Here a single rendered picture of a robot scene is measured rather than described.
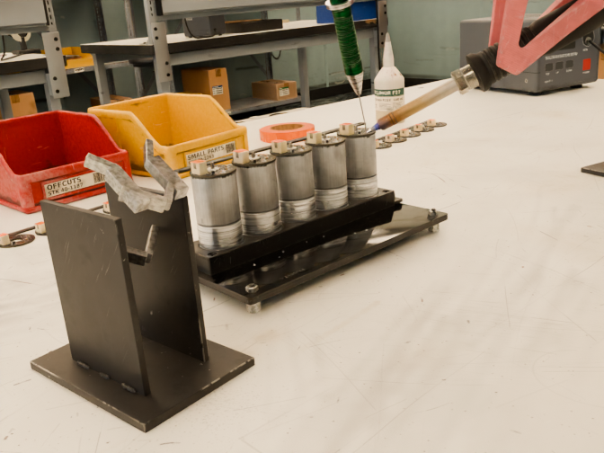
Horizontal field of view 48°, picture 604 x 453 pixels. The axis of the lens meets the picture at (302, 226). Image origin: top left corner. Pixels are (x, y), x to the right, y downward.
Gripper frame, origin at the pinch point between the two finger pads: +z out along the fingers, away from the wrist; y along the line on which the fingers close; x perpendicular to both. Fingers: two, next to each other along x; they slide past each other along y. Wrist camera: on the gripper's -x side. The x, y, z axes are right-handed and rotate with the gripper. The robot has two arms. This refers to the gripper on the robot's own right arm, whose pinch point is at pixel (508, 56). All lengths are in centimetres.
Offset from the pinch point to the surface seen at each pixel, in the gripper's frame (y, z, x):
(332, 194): 2.4, 11.7, -6.1
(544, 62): -47, -3, 17
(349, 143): 0.4, 8.8, -6.3
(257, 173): 6.3, 11.5, -10.8
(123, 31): -455, 84, -132
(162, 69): -240, 56, -60
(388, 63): -35.9, 5.0, -2.0
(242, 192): 6.2, 12.9, -11.1
